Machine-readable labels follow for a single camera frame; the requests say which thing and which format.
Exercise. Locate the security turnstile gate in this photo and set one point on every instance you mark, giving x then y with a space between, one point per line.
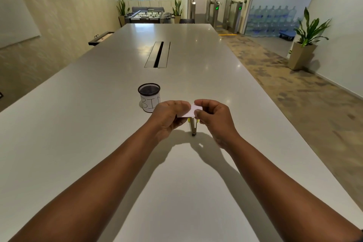
213 12
234 15

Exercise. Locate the black mesh cup white label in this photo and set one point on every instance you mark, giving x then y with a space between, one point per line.
149 98

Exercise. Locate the grey sofa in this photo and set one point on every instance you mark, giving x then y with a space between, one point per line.
147 9

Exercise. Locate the foosball table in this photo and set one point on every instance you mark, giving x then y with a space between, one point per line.
149 15

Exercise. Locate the blue hand trolley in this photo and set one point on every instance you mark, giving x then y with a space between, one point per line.
287 34

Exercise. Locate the person's right thumb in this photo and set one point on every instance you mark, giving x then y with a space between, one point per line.
202 114

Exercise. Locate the tall snake plant pot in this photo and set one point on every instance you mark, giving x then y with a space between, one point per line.
122 9
177 9

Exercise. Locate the person's right hand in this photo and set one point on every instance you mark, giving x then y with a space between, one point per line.
217 121

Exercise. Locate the person's left fingers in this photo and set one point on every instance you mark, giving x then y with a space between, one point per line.
177 108

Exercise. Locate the person's left forearm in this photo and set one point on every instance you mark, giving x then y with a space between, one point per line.
82 193

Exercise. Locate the potted plant beige planter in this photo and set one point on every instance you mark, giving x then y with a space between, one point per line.
306 42

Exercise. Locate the white wall board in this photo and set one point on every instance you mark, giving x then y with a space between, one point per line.
15 9

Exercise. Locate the white low cabinet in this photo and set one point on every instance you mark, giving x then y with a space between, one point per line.
150 3

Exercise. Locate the black chair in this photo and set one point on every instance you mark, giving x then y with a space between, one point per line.
187 21

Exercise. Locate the black side bench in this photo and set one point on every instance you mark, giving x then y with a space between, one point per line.
100 38

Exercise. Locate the stack of water bottles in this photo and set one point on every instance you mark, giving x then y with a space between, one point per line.
269 20

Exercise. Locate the small white paper piece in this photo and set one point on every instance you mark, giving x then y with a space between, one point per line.
190 112

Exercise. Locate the person's left hand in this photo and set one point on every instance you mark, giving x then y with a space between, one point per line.
165 118

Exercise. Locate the person's right forearm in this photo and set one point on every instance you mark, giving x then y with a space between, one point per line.
283 193

